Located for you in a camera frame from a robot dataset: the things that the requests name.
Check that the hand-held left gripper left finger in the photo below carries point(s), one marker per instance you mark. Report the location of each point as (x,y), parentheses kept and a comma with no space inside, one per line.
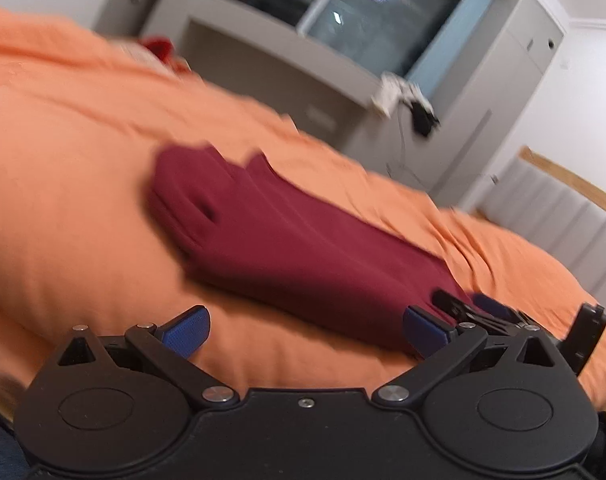
(185,334)

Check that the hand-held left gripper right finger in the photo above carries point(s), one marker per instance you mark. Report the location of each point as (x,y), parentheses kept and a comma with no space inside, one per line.
(425,334)

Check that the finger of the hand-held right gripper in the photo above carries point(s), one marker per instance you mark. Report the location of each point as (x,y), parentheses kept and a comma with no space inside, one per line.
(498,310)
(453,304)

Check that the dark red garment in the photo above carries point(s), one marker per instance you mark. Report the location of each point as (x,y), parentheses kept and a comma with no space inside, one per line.
(293,245)

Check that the wooden padded headboard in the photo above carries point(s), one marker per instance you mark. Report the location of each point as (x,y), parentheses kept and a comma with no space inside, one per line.
(563,210)

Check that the black hanging item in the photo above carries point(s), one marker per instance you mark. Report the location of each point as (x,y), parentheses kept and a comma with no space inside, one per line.
(424,117)

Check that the orange blanket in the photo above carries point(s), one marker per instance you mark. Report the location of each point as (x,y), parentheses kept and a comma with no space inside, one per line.
(68,185)

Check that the person's leg in jeans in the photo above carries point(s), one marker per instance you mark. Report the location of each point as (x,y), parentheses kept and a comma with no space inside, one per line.
(0,445)

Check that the white cloth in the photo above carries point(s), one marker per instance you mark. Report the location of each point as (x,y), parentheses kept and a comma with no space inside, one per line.
(394,92)

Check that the light blue curtain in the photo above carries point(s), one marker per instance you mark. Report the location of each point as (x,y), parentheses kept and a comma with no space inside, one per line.
(453,35)

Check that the red item behind bed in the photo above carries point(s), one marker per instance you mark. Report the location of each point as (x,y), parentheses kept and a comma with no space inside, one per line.
(138,55)

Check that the red cloth item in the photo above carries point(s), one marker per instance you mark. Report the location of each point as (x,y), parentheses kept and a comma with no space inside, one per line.
(159,46)

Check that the grey window ledge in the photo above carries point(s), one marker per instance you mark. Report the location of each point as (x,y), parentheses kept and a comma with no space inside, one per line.
(293,55)

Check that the window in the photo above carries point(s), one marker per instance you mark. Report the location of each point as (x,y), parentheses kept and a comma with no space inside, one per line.
(363,15)

